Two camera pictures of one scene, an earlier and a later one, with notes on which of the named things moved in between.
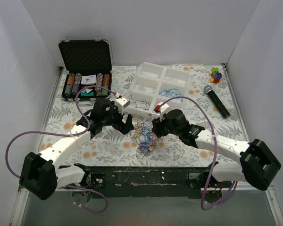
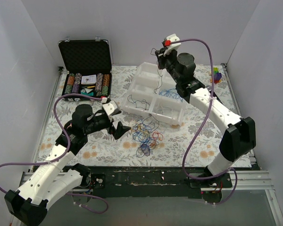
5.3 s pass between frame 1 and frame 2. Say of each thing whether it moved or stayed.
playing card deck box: stayed
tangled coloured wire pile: stayed
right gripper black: moved
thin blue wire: stayed
